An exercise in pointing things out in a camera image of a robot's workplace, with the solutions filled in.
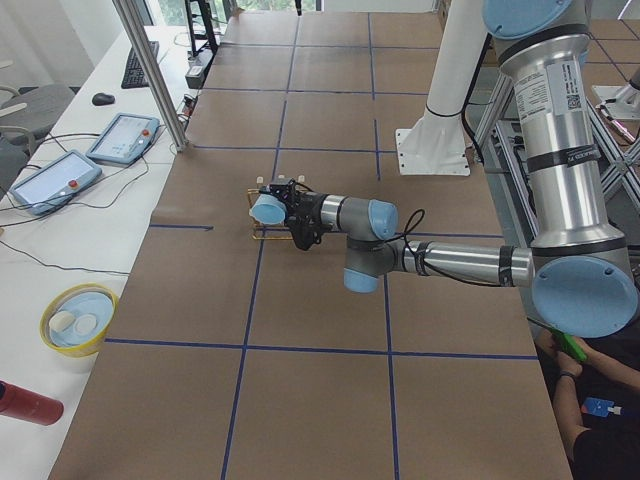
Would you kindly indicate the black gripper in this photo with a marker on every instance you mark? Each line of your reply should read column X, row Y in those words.
column 309, row 209

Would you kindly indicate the light blue plastic cup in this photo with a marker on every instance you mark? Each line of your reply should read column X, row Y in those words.
column 268, row 210

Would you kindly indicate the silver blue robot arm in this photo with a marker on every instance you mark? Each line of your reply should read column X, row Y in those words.
column 577, row 266

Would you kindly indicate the far blue teach pendant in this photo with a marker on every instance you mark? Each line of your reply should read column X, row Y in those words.
column 124, row 140

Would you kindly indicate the blue teach pendant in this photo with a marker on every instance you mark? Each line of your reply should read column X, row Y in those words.
column 124, row 140
column 56, row 184

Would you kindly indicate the black keyboard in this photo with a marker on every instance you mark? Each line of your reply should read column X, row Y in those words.
column 134, row 75

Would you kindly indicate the black computer mouse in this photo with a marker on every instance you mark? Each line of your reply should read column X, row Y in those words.
column 103, row 99

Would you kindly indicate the yellow rimmed blue bowl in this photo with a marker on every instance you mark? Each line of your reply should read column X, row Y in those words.
column 89, row 298

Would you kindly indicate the near blue teach pendant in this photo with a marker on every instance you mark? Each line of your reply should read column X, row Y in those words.
column 56, row 184

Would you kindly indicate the green handheld tool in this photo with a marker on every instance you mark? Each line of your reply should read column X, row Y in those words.
column 568, row 345

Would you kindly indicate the red thermos bottle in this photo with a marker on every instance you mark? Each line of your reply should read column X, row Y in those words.
column 23, row 404

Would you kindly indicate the person in black shirt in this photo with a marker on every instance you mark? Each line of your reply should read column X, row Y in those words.
column 596, row 403

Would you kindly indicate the gold wire cup holder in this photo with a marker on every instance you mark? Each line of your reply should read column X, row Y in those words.
column 260, row 231

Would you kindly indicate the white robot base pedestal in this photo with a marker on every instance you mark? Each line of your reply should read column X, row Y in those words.
column 435, row 145

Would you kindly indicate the aluminium frame post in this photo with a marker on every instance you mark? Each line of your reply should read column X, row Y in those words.
column 135, row 30

